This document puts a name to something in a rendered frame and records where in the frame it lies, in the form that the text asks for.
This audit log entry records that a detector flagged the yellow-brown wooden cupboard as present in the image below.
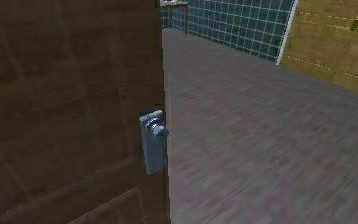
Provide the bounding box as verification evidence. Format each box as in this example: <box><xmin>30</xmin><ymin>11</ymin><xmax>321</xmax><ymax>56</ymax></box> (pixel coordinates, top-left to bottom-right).
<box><xmin>279</xmin><ymin>0</ymin><xmax>358</xmax><ymax>97</ymax></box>

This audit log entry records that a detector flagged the blue-grey metal door handle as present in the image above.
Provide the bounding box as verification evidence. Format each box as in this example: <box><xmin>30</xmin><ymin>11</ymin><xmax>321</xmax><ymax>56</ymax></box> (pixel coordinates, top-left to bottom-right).
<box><xmin>138</xmin><ymin>109</ymin><xmax>170</xmax><ymax>176</ymax></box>

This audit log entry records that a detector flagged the brown wooden table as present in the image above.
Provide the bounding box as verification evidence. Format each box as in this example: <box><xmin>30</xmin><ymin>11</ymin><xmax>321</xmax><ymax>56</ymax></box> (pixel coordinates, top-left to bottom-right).
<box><xmin>159</xmin><ymin>0</ymin><xmax>190</xmax><ymax>35</ymax></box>

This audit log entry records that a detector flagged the dark brown wooden door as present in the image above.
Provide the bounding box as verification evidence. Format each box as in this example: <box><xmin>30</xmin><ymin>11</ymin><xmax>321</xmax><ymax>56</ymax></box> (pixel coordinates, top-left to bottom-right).
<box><xmin>0</xmin><ymin>0</ymin><xmax>172</xmax><ymax>224</ymax></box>

